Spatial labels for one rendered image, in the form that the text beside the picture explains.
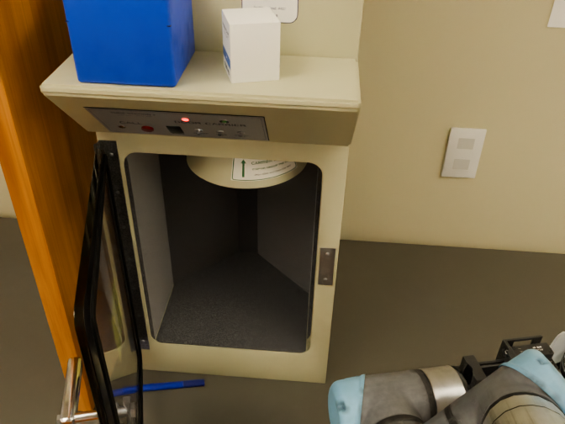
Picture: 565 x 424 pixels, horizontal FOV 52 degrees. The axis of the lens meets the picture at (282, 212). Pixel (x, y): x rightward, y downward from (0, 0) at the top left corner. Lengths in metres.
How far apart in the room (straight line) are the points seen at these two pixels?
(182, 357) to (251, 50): 0.59
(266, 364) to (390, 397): 0.36
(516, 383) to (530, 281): 0.73
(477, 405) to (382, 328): 0.54
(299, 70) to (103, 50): 0.20
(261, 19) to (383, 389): 0.42
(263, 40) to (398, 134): 0.66
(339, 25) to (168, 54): 0.20
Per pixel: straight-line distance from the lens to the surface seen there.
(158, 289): 0.99
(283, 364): 1.00
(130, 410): 0.69
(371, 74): 1.16
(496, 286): 1.28
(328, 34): 0.68
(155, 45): 0.59
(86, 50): 0.61
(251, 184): 0.79
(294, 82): 0.61
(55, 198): 0.81
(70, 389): 0.72
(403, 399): 0.69
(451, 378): 0.73
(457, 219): 1.35
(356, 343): 1.10
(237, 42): 0.59
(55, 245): 0.82
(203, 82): 0.61
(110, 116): 0.67
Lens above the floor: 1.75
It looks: 36 degrees down
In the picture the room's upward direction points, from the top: 2 degrees clockwise
